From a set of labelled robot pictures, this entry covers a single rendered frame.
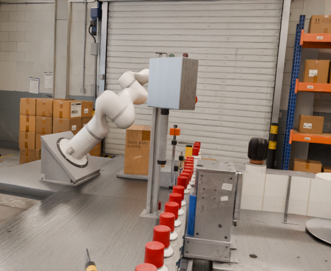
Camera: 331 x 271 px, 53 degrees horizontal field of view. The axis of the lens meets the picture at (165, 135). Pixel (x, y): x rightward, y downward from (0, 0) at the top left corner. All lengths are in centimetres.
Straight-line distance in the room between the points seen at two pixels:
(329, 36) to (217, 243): 432
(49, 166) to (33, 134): 346
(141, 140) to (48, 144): 52
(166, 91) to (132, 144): 80
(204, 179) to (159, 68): 52
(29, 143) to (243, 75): 351
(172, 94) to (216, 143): 460
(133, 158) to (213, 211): 112
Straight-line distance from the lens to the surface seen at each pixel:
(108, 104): 178
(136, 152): 200
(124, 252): 114
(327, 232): 136
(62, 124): 505
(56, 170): 188
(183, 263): 99
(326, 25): 517
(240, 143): 573
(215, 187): 94
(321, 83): 500
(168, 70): 125
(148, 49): 609
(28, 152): 542
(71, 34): 699
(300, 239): 127
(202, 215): 97
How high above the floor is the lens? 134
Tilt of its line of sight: 7 degrees down
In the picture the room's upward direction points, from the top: 4 degrees clockwise
